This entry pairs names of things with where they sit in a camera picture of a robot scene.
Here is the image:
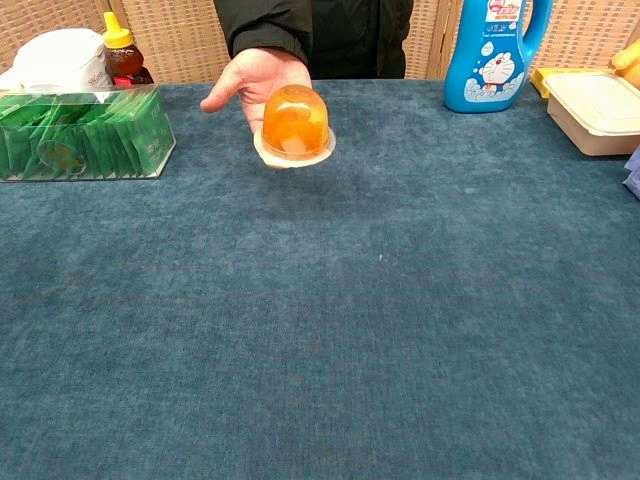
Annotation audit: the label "person's bare hand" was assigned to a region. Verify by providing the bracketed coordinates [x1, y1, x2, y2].
[199, 47, 314, 136]

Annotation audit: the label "orange fruit jelly cup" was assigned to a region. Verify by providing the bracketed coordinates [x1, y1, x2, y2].
[253, 84, 337, 168]

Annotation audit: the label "person's black jacket sleeve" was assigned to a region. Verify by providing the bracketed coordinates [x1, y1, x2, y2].
[213, 0, 314, 67]

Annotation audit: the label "woven rattan folding screen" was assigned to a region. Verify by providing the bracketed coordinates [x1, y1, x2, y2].
[0, 0, 640, 84]

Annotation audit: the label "person's black jacket torso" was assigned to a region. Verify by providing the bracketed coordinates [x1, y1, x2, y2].
[299, 0, 415, 80]

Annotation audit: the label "honey bottle with yellow cap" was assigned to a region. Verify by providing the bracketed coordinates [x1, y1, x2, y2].
[102, 11, 155, 89]

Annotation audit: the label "clear box of green sachets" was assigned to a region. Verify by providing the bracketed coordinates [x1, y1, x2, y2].
[0, 83, 177, 182]

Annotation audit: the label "white plastic bag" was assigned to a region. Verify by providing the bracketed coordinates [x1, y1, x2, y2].
[0, 28, 114, 93]

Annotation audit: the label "blue velvet tablecloth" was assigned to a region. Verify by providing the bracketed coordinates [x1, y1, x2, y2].
[0, 78, 640, 480]

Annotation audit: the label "blue Doraemon detergent bottle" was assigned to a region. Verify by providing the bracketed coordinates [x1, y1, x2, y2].
[443, 0, 554, 114]

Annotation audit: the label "yellow flat package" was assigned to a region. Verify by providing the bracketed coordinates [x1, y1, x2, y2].
[530, 67, 614, 99]

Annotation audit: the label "cream lidded food container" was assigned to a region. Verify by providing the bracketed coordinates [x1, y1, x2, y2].
[542, 70, 640, 157]

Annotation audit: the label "yellow plush toy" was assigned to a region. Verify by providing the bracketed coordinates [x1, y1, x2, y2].
[610, 40, 640, 90]

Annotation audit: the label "blue fabric piece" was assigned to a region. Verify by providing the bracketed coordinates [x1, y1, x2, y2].
[622, 145, 640, 201]

